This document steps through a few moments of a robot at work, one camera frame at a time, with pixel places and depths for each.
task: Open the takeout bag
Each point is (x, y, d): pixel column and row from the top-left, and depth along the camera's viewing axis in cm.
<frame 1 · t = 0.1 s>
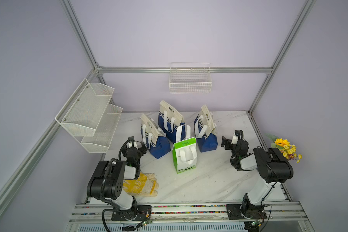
left hand: (134, 145, 94), fingers open
right hand: (230, 138, 98), fingers open
green white takeout bag: (184, 150, 73), point 24 cm above the table
left blue beige tote bag: (153, 137, 80), point 22 cm above the table
middle blue beige tote bag: (172, 123, 89), point 21 cm above the table
right blue beige tote bag: (205, 130, 84), point 22 cm above the table
sunflower bouquet in vase: (287, 150, 71), point 26 cm above the table

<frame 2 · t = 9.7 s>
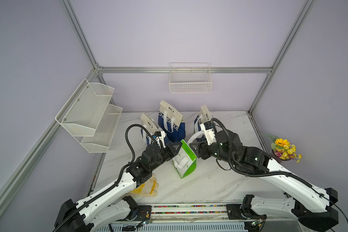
left hand: (182, 145, 71), fingers closed
right hand: (196, 144, 66), fingers open
green white takeout bag: (185, 162, 69), point 23 cm above the table
the other named things where they were.

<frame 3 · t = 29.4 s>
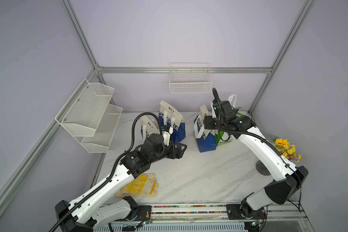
left hand: (179, 147, 69), fingers open
right hand: (210, 123, 77), fingers open
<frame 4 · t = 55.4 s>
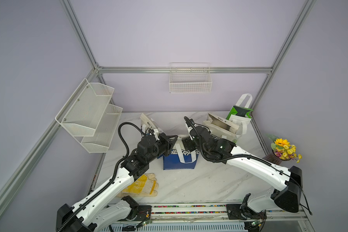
left hand: (178, 136, 69), fingers closed
right hand: (191, 137, 76), fingers open
middle blue beige tote bag: (179, 157, 78), point 17 cm above the table
right blue beige tote bag: (223, 129, 78), point 27 cm above the table
